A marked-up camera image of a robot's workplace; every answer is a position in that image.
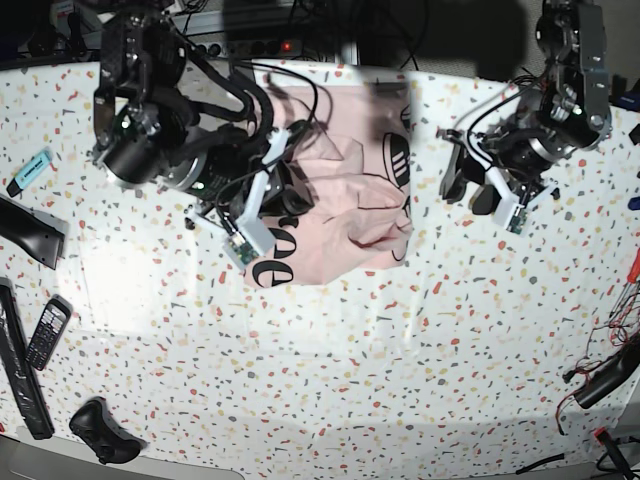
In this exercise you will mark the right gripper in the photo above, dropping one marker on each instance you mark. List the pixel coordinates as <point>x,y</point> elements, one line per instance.
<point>234,184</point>

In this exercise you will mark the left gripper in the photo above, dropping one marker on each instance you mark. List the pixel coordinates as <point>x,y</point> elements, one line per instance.
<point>506,162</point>

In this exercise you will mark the pink T-shirt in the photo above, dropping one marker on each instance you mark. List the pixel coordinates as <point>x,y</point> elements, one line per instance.
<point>355,162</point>

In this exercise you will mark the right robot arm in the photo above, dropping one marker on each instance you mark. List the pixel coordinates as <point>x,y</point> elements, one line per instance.
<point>163,112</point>

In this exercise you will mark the terrazzo patterned tablecloth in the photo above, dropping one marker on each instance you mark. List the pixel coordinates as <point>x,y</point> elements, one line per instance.
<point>450,365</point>

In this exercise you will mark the power strip with red light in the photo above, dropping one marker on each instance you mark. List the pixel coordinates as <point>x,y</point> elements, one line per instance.
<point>252,48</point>

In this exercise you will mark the black cylindrical device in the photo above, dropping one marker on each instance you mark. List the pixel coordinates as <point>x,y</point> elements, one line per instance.
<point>611,376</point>

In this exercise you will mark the black handheld device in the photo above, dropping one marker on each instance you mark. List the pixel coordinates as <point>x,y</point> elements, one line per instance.
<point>39,234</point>

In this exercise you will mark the black remote control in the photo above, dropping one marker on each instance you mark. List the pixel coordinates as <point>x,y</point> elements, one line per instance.
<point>49,330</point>

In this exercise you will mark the light blue highlighter marker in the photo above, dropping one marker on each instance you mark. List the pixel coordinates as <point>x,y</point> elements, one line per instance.
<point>29,172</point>

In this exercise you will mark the black game controller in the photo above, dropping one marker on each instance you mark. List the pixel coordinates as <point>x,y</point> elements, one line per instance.
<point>96,427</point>

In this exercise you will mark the red black clamp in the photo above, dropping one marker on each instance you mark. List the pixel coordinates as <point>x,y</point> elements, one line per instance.
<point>613,452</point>

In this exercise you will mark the long black bar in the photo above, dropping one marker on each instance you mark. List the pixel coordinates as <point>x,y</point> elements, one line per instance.
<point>20,374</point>

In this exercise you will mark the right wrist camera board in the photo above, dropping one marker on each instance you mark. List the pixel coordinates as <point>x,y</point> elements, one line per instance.
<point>239,250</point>

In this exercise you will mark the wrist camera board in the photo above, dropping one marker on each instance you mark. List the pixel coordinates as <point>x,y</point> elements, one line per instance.
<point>239,250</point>
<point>518,220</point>

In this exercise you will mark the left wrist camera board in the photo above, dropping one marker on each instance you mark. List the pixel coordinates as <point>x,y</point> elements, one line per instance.
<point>518,220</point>

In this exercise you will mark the orange handled screwdriver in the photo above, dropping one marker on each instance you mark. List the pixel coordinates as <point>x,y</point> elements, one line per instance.
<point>631,280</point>

